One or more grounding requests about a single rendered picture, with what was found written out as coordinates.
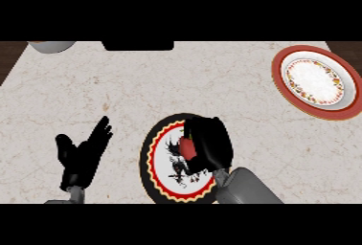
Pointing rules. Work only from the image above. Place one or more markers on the red bell pepper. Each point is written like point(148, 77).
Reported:
point(188, 148)

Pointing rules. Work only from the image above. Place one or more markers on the black appliance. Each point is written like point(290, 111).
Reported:
point(138, 46)

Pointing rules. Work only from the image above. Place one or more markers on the grey bowl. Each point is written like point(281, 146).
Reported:
point(50, 46)

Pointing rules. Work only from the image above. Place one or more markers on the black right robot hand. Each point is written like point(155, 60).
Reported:
point(214, 146)

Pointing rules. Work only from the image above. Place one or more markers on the black rimmed rooster plate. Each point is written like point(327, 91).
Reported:
point(164, 178)

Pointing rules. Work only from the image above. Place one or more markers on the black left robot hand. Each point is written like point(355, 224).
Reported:
point(83, 156)

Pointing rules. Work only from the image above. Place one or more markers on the red rimmed white plate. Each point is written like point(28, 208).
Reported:
point(316, 81)

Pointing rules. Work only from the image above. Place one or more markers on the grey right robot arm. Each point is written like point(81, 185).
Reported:
point(245, 188)

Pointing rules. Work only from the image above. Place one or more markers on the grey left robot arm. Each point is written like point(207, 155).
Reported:
point(71, 195)

